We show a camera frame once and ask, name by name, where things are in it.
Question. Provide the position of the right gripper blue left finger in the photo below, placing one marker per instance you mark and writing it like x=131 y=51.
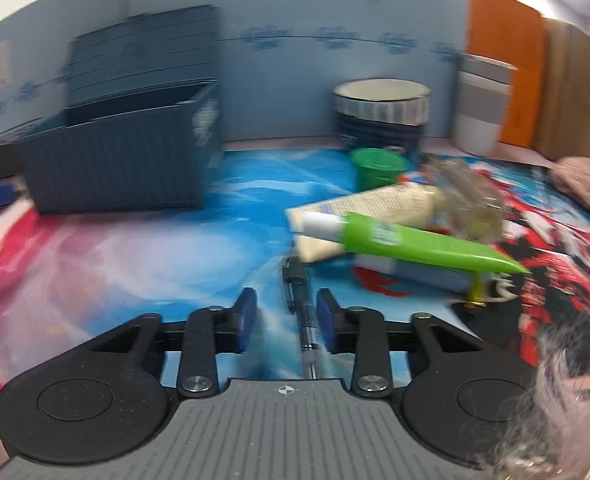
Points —
x=245 y=312

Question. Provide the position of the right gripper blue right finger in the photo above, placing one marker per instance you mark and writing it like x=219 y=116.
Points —
x=329 y=314

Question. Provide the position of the grey black pen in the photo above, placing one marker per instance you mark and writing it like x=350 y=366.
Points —
x=299 y=303

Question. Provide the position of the green white-capped tube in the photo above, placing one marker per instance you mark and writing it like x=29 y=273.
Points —
x=364 y=235

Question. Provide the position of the cream lotion tube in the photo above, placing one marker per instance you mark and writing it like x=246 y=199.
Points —
x=409 y=204

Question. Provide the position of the green round jar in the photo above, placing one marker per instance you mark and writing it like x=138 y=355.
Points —
x=376 y=167

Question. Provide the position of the clear glass perfume bottle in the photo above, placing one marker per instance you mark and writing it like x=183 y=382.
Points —
x=475 y=209

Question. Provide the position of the navy white ceramic bowl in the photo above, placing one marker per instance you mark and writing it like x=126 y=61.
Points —
x=387 y=113

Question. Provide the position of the colourful anime desk mat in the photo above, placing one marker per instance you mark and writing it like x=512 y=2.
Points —
x=116 y=339

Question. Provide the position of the blue ribbed storage box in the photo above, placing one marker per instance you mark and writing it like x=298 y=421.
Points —
x=140 y=129

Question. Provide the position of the grey white travel cup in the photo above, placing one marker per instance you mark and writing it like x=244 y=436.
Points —
x=482 y=95

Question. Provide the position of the light blue foam board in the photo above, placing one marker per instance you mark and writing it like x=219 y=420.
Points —
x=279 y=59

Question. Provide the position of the pink knitted cloth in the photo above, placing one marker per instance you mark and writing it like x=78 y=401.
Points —
x=571 y=176

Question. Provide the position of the brown cardboard box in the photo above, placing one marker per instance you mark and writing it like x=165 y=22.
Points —
x=563 y=128

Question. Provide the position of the orange box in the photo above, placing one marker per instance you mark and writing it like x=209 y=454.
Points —
x=511 y=32

